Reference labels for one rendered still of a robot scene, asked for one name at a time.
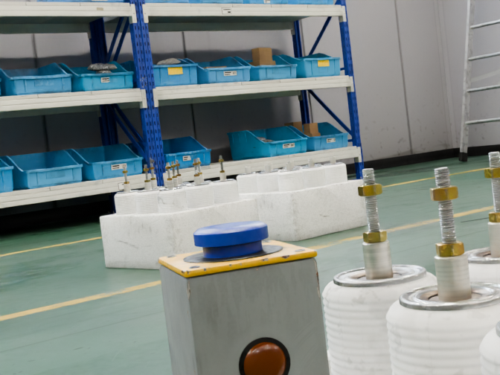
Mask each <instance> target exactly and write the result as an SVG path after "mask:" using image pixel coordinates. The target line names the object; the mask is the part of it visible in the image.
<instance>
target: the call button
mask: <svg viewBox="0 0 500 375"><path fill-rule="evenodd" d="M268 237H269V232H268V225H267V224H266V223H264V222H262V221H245V222H230V223H223V224H219V225H210V226H206V227H203V228H198V229H197V230H196V231H195V232H194V233H193V239H194V245H195V246H197V247H202V250H203V257H206V258H222V257H236V256H242V255H247V254H253V253H256V252H259V251H262V250H263V246H262V240H264V239H266V238H268Z"/></svg>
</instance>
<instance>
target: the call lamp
mask: <svg viewBox="0 0 500 375"><path fill-rule="evenodd" d="M285 370H286V356H285V354H284V352H283V351H282V349H281V348H280V347H279V346H277V345H276V344H274V343H271V342H262V343H260V344H256V345H255V346H254V347H253V348H251V350H250V351H249V352H248V353H247V355H246V357H245V361H244V371H245V374H246V375H284V372H285Z"/></svg>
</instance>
